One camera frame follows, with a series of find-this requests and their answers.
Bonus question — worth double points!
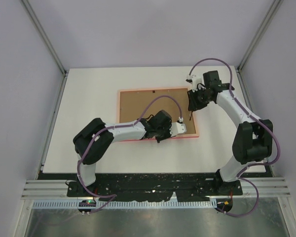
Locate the pink picture frame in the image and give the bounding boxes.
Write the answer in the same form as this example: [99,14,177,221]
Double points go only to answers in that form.
[115,86,200,142]

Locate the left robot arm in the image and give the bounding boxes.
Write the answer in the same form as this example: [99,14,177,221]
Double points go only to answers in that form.
[73,110,181,197]

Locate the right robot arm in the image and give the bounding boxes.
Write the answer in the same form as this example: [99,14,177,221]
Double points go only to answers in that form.
[186,71,273,195]

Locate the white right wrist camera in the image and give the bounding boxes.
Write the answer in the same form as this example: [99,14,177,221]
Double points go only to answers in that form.
[186,75,202,92]

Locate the brown frame backing board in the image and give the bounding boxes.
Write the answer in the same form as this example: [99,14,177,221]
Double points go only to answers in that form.
[118,89,197,138]

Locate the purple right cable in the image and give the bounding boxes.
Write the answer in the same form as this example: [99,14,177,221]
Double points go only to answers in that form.
[188,58,281,218]

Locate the purple cable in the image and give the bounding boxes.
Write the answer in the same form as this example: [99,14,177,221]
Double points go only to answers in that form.
[188,58,281,218]
[76,95,185,215]

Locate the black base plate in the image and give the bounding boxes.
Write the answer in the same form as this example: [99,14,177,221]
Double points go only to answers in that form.
[67,173,243,202]

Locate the slotted cable duct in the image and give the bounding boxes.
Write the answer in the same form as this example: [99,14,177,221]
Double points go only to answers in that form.
[32,199,217,209]

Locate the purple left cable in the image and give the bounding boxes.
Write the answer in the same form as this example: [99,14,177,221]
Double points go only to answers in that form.
[76,95,185,215]

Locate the right aluminium frame post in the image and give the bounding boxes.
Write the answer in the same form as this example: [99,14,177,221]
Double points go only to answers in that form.
[237,0,283,73]

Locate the aluminium frame post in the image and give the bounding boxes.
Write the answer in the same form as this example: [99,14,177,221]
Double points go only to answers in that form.
[21,0,69,77]
[237,0,283,73]

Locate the left aluminium frame post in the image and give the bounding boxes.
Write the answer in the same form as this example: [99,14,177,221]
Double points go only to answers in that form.
[21,0,69,77]

